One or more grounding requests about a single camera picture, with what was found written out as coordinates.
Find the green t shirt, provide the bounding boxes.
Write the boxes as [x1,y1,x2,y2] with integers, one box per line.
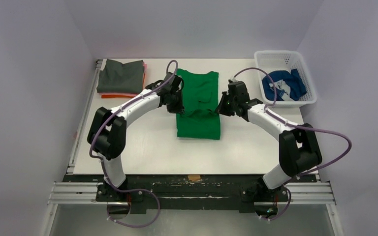
[176,69,221,140]

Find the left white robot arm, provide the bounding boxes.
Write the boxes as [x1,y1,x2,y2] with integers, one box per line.
[87,72,184,201]

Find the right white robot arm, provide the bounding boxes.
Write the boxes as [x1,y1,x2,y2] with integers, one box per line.
[215,81,322,200]

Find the folded pink t shirt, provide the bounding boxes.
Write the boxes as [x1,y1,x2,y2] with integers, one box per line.
[101,61,148,98]

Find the white plastic basket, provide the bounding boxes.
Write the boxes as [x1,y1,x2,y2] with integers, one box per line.
[254,50,317,108]

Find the blue white t shirt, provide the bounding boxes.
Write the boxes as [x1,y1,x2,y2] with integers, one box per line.
[262,69,307,101]

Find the folded orange t shirt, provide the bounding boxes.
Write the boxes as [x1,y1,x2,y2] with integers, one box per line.
[96,72,146,99]

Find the brown tape piece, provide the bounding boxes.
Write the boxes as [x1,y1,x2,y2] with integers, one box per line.
[188,175,202,182]

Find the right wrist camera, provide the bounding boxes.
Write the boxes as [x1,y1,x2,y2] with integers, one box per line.
[228,77,239,84]

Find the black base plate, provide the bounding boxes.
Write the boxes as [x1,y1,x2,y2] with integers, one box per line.
[59,175,318,216]

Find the aluminium rail frame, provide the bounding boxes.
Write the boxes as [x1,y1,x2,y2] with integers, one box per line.
[49,59,344,236]

